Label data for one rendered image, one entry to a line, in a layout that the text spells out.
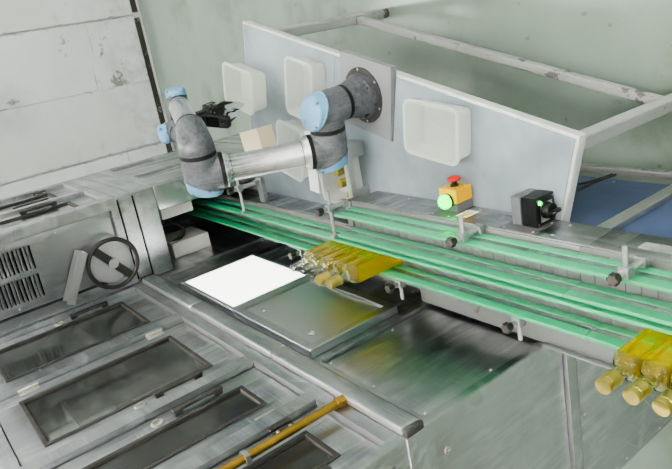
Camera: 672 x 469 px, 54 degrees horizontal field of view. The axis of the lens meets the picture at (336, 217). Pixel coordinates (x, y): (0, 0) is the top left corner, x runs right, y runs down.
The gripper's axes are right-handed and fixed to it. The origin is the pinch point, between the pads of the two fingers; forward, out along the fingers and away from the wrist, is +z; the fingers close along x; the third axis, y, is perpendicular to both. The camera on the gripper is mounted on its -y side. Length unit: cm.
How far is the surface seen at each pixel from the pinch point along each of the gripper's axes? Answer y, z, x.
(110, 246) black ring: 14, -64, 42
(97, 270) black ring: 12, -72, 48
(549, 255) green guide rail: -148, -4, 1
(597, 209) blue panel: -140, 29, 6
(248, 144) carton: 8.9, 3.9, 21.3
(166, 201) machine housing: 17, -35, 35
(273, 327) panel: -80, -47, 38
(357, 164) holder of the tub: -59, 9, 11
